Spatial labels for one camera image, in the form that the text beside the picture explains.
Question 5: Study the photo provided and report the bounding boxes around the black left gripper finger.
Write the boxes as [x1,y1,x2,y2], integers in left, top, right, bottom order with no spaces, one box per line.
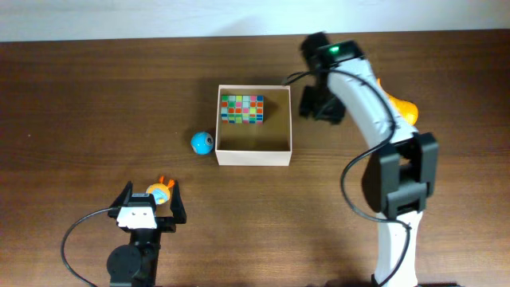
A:
[108,181,133,218]
[170,181,186,224]

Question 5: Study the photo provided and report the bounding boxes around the pink cardboard box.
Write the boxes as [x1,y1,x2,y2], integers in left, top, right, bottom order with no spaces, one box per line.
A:
[215,85,292,166]

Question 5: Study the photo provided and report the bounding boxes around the colourful puzzle cube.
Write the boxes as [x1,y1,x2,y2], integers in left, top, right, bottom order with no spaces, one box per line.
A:
[241,95,265,124]
[219,95,249,124]

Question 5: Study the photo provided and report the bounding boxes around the orange rubber duck toy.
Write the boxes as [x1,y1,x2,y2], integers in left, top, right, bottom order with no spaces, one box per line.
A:
[376,78,419,126]

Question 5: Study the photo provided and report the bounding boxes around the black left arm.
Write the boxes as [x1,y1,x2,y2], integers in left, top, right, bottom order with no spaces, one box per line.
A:
[107,178,187,287]

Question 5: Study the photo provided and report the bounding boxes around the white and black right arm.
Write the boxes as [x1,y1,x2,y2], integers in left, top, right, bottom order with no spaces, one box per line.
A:
[299,32,439,286]

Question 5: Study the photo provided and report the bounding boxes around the small orange egg toy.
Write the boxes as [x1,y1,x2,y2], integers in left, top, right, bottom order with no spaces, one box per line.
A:
[146,175,175,205]

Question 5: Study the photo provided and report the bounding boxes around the blue ball with eyes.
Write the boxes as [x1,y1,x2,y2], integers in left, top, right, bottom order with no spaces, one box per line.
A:
[190,132,214,155]

